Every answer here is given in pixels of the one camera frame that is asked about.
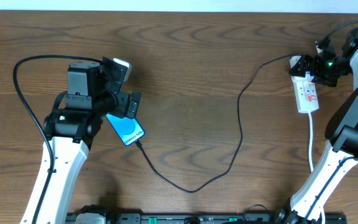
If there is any white USB charger adapter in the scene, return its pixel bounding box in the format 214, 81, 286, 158
291, 74, 313, 83

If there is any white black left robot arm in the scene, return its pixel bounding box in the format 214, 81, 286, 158
17, 57, 145, 223

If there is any black USB charging cable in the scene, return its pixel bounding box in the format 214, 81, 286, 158
134, 53, 301, 194

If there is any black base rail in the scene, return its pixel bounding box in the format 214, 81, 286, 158
65, 205, 347, 224

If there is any white power strip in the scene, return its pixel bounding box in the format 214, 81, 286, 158
289, 55, 320, 114

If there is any blue Galaxy smartphone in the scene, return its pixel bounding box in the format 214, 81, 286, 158
106, 114, 145, 146

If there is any white power strip cord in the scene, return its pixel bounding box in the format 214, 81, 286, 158
307, 112, 326, 224

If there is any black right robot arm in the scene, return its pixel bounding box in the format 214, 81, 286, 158
276, 28, 358, 223

